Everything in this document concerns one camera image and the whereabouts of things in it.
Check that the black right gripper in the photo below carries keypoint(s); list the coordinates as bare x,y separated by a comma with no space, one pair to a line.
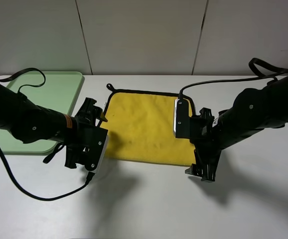
207,152

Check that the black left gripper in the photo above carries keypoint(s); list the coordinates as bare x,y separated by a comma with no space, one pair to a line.
73,133

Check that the yellow towel with black trim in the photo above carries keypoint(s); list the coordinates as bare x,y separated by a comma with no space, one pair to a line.
140,128

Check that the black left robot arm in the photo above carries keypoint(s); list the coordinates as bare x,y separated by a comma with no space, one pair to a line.
28,122

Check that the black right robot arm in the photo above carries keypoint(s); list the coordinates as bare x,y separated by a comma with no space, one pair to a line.
252,111

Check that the light green plastic tray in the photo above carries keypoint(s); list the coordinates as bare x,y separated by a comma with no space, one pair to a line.
59,93

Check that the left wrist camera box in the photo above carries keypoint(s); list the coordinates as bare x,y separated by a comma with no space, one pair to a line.
96,140

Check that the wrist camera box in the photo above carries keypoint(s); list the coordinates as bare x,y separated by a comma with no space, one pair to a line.
181,119
96,140

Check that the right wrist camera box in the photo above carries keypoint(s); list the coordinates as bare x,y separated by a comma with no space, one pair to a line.
181,119

